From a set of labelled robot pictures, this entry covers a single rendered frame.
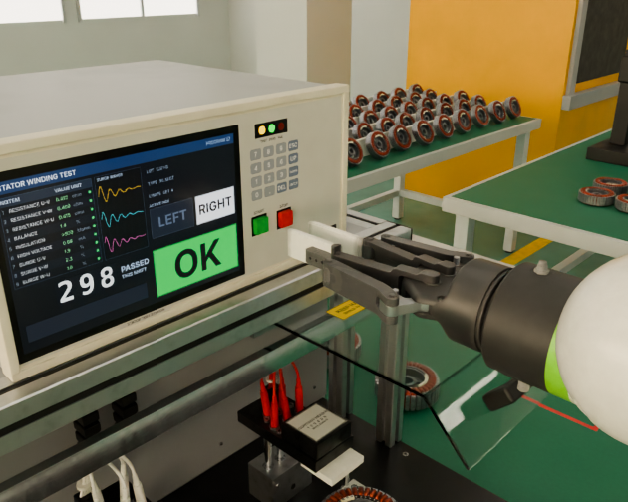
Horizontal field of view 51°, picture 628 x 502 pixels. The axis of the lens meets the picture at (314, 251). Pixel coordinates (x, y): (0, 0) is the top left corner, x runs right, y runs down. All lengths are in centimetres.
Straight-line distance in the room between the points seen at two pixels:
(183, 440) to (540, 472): 53
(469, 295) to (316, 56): 411
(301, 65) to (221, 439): 375
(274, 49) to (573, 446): 394
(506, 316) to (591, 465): 64
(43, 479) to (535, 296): 44
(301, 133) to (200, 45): 779
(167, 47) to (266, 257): 754
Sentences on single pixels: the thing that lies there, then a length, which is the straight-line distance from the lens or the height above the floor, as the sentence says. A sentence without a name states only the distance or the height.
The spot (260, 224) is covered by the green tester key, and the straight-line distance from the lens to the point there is 73.
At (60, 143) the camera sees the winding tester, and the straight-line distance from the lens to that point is 58.
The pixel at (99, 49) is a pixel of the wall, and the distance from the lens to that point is 779.
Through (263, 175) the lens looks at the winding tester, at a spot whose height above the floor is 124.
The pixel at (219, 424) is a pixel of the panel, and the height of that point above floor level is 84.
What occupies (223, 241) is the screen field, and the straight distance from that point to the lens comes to 70.
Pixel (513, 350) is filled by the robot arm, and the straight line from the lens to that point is 52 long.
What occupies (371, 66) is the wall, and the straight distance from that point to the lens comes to 720.
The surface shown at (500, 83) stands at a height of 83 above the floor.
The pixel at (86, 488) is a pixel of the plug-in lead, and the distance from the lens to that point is 79.
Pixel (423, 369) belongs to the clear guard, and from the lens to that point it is 70.
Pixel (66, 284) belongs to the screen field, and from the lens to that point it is 62.
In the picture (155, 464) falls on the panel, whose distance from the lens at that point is 95.
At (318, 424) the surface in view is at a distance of 85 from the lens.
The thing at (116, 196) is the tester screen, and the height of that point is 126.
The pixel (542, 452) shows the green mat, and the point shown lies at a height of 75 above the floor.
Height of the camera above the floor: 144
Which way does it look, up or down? 23 degrees down
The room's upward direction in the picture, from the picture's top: straight up
